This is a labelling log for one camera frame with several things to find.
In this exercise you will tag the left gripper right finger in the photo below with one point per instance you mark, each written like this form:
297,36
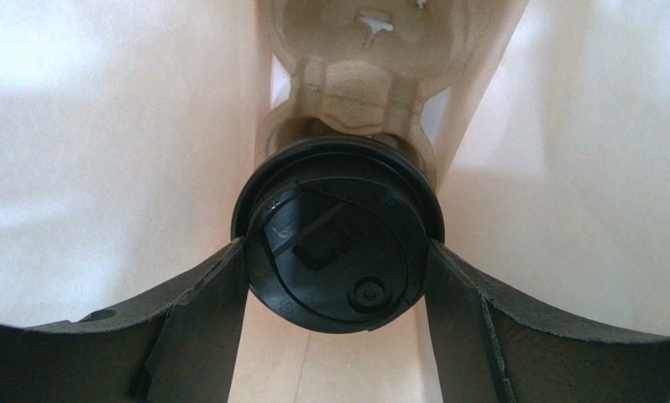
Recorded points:
494,343

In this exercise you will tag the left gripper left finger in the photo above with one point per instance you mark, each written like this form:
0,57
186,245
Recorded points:
176,342

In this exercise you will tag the black cup lid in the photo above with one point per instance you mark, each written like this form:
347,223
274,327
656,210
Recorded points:
336,233

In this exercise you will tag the brown paper bag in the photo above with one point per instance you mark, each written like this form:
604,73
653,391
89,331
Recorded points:
127,133

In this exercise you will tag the single pulp cup carrier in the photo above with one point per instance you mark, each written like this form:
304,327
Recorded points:
368,67

